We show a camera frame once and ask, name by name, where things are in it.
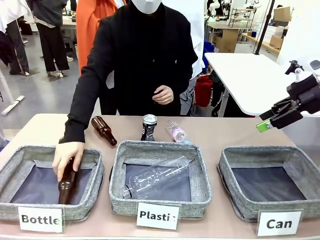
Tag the white sign Can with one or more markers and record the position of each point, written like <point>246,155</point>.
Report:
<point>279,223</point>

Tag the person's left hand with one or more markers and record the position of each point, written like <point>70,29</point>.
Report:
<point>165,95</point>

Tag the white table leg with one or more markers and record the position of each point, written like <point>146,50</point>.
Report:
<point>8,100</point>

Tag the grey fabric basket Bottle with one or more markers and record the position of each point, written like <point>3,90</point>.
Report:
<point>15,207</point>

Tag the small plastic bottle purple label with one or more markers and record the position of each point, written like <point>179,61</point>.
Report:
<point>178,132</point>

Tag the orange garment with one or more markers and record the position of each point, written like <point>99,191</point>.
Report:
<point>87,30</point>

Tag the person's torso black sweater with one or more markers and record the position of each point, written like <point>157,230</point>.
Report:
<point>142,57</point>

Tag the black pole stand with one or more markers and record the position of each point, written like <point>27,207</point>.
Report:
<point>263,27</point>

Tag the small cardboard box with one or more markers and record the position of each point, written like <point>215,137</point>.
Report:
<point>276,42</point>

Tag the large clear plastic bottle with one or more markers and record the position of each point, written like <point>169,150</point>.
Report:
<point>157,178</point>

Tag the wooden background desk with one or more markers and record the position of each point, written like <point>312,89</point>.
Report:
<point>227,37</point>

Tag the person's left forearm black sleeve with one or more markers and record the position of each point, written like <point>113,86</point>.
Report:
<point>185,75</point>

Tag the white sign Bottle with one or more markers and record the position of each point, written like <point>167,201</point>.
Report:
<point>40,219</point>

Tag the red bag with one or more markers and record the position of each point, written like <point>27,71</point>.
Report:
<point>203,91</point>

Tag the brown glass bottle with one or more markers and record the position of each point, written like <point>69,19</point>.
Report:
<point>102,128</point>
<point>67,183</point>

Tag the grey fabric basket Plastic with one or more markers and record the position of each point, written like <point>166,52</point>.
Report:
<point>120,200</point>

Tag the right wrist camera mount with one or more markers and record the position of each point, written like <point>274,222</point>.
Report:
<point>301,75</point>

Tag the crushed black Pepsi can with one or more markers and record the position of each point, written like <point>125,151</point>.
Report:
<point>148,128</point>

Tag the person's right hand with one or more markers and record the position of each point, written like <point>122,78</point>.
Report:
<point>67,155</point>

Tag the person's right forearm black sleeve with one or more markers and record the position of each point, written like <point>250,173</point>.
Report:
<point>76,117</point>

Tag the white sign Plastic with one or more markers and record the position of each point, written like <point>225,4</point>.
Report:
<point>158,216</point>

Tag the bystander in white top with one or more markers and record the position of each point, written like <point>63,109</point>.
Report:
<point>15,37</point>

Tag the grey fabric basket Can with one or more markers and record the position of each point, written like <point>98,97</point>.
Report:
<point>250,207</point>

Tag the bystander in black trousers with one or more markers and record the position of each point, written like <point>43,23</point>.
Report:
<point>53,42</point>

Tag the large cardboard box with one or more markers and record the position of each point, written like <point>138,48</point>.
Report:
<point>282,13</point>

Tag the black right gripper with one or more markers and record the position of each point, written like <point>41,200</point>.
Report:
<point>308,96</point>

